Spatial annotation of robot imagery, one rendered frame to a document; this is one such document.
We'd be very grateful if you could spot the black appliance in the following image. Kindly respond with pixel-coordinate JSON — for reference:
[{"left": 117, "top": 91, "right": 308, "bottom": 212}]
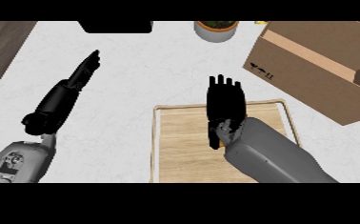
[{"left": 77, "top": 20, "right": 156, "bottom": 34}]

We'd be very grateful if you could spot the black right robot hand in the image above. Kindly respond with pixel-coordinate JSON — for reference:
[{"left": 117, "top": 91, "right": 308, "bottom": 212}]
[{"left": 206, "top": 73, "right": 249, "bottom": 151}]

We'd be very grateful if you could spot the light wooden tray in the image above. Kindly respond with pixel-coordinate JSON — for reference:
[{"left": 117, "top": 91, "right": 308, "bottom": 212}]
[{"left": 150, "top": 98, "right": 303, "bottom": 184}]

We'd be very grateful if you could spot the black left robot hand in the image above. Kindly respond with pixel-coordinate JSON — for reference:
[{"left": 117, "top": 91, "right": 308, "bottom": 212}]
[{"left": 20, "top": 50, "right": 103, "bottom": 136}]

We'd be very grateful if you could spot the grey potted plant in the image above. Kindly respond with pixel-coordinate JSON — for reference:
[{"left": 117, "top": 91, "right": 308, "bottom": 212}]
[{"left": 195, "top": 20, "right": 241, "bottom": 44}]

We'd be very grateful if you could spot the dark wooden panel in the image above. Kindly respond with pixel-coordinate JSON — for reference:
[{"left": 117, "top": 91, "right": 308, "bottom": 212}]
[{"left": 0, "top": 20, "right": 41, "bottom": 79}]

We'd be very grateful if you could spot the brown cardboard box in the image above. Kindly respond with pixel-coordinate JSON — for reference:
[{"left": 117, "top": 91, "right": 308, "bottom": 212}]
[{"left": 243, "top": 20, "right": 360, "bottom": 127}]

